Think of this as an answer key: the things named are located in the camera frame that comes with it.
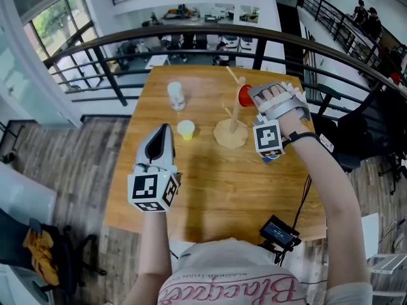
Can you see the white metal rack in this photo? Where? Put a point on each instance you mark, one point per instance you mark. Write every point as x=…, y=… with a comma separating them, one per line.
x=388, y=264

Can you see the black mesh office chair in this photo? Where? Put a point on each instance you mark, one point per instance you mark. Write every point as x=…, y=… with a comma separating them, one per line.
x=359, y=132

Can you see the white desk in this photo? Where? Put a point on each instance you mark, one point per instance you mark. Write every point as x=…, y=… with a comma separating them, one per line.
x=22, y=192

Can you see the person's right hand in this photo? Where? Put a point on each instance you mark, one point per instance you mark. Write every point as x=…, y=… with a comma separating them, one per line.
x=270, y=95

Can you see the white power strip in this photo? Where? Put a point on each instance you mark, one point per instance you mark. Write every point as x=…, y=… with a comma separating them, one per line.
x=326, y=143

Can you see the yellow plastic cup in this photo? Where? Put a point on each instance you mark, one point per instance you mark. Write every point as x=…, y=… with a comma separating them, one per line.
x=186, y=130

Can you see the wooden cup tree stand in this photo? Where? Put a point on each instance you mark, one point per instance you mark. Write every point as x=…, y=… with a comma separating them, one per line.
x=230, y=135

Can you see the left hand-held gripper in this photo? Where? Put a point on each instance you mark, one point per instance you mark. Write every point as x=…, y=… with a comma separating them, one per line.
x=144, y=187

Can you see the wood-topped black railing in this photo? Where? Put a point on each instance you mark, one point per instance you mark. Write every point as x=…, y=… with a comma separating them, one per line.
x=203, y=30

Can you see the person's right forearm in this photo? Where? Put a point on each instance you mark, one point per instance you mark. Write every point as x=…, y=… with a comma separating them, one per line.
x=327, y=202

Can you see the blue plastic cup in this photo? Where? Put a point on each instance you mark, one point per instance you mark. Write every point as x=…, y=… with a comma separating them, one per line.
x=271, y=160

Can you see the person's white printed shirt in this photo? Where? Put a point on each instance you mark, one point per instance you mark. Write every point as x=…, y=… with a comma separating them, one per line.
x=229, y=265

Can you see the white stool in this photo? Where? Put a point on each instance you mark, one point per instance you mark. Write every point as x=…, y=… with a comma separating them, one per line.
x=370, y=234

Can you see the small black monitor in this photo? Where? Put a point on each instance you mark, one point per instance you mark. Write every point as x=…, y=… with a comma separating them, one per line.
x=278, y=234

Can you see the window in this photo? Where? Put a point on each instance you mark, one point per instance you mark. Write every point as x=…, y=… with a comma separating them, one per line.
x=54, y=24

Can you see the clear plastic cup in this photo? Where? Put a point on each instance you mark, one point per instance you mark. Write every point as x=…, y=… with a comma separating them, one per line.
x=176, y=95

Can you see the yellow cloth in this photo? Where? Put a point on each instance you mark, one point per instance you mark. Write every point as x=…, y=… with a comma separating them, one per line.
x=41, y=256

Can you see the person's left forearm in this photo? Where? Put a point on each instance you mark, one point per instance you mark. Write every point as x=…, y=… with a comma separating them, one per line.
x=154, y=243

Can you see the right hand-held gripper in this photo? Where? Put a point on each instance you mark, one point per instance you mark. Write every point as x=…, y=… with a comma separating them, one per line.
x=268, y=138

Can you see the red plastic cup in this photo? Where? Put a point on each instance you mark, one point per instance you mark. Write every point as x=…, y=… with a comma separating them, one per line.
x=244, y=95

